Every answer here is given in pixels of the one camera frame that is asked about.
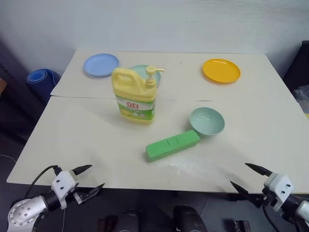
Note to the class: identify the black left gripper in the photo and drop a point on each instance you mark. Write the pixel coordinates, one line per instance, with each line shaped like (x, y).
(77, 196)

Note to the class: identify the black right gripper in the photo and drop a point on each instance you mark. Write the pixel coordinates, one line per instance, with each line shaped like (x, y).
(257, 199)

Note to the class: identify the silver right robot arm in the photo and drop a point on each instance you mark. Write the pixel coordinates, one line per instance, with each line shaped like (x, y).
(297, 207)

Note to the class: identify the mint green bowl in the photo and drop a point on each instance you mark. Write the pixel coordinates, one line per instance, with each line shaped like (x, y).
(207, 120)

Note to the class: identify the yellow detergent pump bottle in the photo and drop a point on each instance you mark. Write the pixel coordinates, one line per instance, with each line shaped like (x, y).
(135, 96)

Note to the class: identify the small dark rounded shape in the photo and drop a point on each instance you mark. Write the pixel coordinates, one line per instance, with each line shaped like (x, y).
(130, 221)

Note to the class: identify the large dark rounded shape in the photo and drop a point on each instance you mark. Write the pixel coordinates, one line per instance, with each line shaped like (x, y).
(189, 218)

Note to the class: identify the green rectangular block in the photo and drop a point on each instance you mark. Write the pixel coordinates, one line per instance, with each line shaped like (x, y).
(169, 146)

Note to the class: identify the clear plastic bag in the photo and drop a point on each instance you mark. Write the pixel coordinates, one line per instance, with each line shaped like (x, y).
(303, 99)

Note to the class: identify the rolled blue foam mat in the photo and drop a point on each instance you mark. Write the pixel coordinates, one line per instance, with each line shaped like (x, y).
(43, 79)

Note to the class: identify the orange yellow plate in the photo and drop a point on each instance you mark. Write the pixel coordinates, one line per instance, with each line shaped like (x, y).
(220, 70)

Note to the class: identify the light blue plate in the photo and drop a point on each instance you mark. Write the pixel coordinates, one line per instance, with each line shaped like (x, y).
(100, 64)

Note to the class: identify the black cabinet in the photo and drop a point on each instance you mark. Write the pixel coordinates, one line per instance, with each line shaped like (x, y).
(298, 65)

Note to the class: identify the teal plate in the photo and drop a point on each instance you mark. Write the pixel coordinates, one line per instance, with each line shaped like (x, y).
(158, 77)

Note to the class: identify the brown cardboard box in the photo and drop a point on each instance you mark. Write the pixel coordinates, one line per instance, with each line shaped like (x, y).
(2, 87)

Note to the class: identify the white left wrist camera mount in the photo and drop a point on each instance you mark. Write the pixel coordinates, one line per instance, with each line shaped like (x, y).
(63, 183)

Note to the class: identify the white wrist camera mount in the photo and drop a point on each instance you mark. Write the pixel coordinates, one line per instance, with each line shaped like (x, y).
(63, 183)
(280, 187)

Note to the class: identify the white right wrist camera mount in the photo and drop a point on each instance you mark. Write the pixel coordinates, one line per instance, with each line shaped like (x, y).
(280, 187)

